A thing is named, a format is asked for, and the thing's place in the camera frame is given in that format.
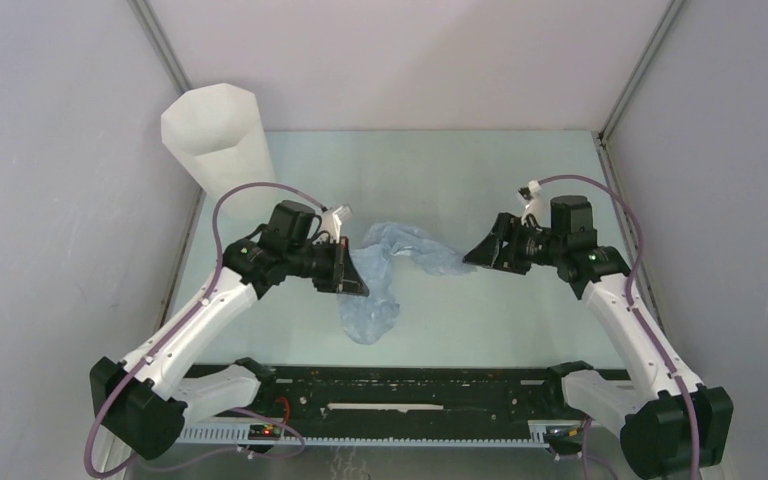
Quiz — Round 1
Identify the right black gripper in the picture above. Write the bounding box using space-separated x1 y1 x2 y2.
462 212 564 276

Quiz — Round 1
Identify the blue plastic trash bag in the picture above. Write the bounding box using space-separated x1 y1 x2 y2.
337 222 476 345

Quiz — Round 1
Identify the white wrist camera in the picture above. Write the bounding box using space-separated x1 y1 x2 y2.
321 204 352 243
517 180 548 225

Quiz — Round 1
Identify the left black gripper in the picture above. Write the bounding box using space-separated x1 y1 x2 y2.
287 236 369 296

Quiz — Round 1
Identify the white slotted cable duct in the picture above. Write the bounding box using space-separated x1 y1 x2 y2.
175 422 574 448

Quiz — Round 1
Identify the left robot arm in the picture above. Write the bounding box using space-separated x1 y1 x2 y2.
89 200 369 460

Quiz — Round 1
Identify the small lit circuit board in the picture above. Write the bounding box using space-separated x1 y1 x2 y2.
247 424 283 441

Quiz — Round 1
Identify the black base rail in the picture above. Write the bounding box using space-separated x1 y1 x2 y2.
248 366 584 439

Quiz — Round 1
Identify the white translucent trash bin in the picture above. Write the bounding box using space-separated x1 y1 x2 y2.
160 83 276 202

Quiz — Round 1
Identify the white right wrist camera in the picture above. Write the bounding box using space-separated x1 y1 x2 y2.
517 180 548 225

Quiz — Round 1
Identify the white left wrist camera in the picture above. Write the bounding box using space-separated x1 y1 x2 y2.
321 204 352 243

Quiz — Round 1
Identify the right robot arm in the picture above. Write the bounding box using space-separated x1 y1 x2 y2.
463 195 734 479

